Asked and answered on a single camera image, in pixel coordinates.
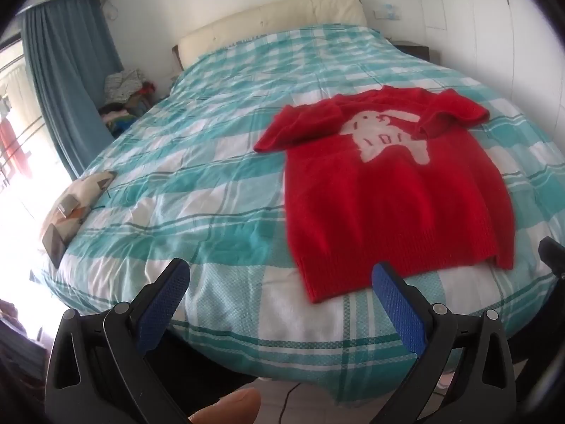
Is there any red knit sweater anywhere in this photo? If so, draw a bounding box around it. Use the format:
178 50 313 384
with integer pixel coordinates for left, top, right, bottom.
253 85 517 305

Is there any teal plaid blanket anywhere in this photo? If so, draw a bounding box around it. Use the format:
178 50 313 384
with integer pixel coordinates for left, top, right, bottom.
42 24 565 402

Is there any blue curtain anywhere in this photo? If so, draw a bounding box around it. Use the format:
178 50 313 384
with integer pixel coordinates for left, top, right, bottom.
20 0 126 182

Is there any white wardrobe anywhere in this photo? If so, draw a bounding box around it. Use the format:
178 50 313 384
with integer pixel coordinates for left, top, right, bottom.
410 0 565 151

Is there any pile of colourful clothes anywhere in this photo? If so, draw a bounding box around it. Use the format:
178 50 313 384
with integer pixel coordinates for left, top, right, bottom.
98 80 171 139

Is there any red hanging garment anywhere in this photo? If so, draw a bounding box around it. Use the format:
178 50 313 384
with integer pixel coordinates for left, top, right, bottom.
0 115 19 162

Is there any cream padded headboard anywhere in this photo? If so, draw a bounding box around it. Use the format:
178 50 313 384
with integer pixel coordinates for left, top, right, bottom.
177 0 369 71

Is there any person's left hand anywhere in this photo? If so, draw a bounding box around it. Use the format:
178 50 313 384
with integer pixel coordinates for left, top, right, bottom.
189 388 262 424

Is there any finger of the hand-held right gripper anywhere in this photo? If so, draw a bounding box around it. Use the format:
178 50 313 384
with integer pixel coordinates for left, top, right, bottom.
537 236 565 283

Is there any checked white garment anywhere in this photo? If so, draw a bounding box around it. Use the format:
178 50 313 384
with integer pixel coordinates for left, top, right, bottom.
105 69 147 107

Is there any patterned beige cushion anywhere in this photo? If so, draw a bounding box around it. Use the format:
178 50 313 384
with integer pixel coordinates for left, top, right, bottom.
42 170 119 270

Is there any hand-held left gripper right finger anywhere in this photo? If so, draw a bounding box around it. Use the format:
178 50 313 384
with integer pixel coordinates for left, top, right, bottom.
371 261 517 424

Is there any dark wooden nightstand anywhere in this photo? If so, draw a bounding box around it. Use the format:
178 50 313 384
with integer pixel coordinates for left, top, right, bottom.
392 41 441 65

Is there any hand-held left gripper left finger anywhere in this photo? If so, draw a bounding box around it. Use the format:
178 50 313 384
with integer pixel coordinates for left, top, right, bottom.
44 257 208 424

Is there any black floor cable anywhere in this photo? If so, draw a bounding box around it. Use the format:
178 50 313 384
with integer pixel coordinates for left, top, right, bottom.
281 384 302 424

